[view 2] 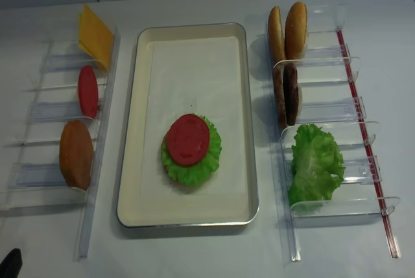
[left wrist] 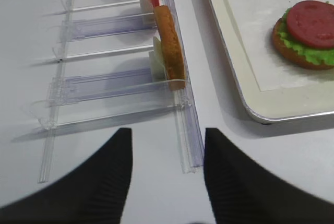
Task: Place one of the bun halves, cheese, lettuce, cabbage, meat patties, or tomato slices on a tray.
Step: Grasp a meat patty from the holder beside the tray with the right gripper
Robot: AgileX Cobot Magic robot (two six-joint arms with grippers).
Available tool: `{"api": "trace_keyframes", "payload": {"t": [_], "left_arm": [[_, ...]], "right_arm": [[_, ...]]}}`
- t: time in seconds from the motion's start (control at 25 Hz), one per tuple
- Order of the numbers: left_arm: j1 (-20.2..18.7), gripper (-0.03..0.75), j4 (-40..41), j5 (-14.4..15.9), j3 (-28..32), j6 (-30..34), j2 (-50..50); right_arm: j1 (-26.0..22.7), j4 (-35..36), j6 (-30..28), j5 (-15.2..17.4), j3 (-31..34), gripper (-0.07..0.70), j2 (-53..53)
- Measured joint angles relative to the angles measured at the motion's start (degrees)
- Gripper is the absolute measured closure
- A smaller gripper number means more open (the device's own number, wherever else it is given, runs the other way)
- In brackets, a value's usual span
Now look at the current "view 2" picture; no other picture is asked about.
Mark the clear acrylic rack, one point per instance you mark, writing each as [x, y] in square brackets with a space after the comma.
[35, 183]
[328, 98]

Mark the clear acrylic right rack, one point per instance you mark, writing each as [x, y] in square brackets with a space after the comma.
[328, 98]

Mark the red tomato slice in rack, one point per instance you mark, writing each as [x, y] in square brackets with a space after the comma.
[88, 92]

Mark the red tomato slice on burger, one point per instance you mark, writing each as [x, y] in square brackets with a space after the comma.
[188, 140]

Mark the clear acrylic left rack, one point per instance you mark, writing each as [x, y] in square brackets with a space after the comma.
[35, 183]

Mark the yellow cheese slices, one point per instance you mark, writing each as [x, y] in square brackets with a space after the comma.
[95, 38]

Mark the black object at corner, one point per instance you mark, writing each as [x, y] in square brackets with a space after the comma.
[11, 265]

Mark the cream metal tray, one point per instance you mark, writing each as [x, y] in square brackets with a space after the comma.
[137, 205]

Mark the green lettuce leaf on burger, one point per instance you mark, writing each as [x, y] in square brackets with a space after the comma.
[200, 172]

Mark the golden bun half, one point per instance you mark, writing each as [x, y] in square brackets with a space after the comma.
[275, 35]
[296, 30]

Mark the brown bun in left rack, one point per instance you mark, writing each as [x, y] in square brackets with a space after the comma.
[76, 154]

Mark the green lettuce in rack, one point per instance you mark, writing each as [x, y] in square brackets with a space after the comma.
[317, 166]

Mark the white paper tray liner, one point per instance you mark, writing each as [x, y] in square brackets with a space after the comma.
[200, 76]

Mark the left golden bun half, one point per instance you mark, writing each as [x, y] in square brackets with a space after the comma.
[275, 35]

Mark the brown meat patty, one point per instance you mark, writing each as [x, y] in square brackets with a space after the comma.
[291, 94]
[280, 98]

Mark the right golden bun half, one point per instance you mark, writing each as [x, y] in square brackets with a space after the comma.
[296, 30]

